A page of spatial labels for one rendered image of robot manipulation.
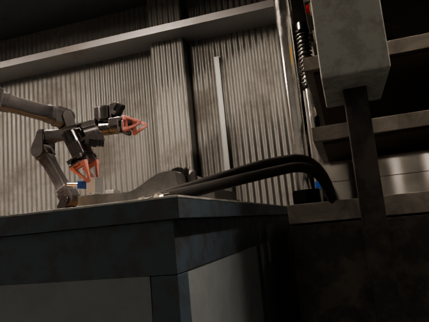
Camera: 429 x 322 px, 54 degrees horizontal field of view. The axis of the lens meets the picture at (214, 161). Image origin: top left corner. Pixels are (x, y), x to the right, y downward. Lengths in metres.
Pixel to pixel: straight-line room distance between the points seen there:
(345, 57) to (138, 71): 3.03
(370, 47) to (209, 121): 2.60
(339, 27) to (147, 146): 2.82
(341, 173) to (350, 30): 0.82
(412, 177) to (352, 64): 0.84
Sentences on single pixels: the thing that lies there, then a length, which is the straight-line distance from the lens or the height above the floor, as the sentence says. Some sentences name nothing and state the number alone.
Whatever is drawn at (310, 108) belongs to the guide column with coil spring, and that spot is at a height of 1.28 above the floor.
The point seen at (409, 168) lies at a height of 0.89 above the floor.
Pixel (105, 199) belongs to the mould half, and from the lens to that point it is 1.48.
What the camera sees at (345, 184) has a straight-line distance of 1.80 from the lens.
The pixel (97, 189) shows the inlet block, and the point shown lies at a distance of 1.53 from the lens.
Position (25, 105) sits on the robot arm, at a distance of 1.56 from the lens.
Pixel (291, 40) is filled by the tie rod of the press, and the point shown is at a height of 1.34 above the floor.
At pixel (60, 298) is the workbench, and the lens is 0.83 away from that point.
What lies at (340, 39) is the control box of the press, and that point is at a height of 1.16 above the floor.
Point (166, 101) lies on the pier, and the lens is 3.62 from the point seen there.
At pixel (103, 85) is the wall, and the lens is 4.09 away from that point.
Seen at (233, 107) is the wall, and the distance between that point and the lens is 3.55.
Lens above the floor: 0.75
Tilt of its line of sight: 9 degrees up
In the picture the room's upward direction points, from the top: 5 degrees counter-clockwise
